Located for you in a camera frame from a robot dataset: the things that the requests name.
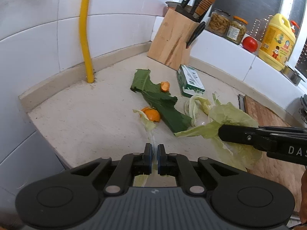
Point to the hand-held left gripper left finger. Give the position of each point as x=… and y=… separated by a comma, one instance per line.
x=150, y=153

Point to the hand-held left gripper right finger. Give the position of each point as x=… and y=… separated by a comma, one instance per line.
x=160, y=154

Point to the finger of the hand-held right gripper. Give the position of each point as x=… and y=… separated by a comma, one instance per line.
x=287, y=129
x=239, y=134

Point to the large pale cabbage leaf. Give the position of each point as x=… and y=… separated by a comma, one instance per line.
x=230, y=115

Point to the thin cabbage leaf strip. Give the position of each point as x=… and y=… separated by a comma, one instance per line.
x=150, y=124

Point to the large orange peel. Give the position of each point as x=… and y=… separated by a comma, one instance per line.
x=152, y=115

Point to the person's right forearm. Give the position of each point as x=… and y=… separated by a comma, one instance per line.
x=304, y=196

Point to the metal dish rack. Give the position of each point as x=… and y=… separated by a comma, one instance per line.
x=303, y=111

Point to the metal counter trim strip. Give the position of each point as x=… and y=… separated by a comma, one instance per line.
x=241, y=103

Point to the wooden cutting board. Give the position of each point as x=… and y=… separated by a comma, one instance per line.
x=275, y=184

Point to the small metal container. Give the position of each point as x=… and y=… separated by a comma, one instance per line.
x=291, y=74

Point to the flat dark green leaf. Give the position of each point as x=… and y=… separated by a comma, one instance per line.
x=158, y=98

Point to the small orange peel piece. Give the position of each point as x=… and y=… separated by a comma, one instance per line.
x=165, y=86

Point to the green carton box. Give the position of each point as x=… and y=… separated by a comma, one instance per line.
x=190, y=81

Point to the yellow detergent bottle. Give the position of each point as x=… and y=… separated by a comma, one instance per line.
x=275, y=45

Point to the red tomato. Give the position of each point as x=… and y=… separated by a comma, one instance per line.
x=250, y=43

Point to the orange lidded pickle jar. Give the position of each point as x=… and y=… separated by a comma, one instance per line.
x=236, y=31

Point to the glass jar of nuts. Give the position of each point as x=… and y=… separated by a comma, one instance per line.
x=218, y=24

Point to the wooden knife block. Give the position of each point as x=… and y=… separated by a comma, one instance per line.
x=170, y=40

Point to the yellow pipe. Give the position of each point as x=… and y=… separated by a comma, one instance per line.
x=85, y=40

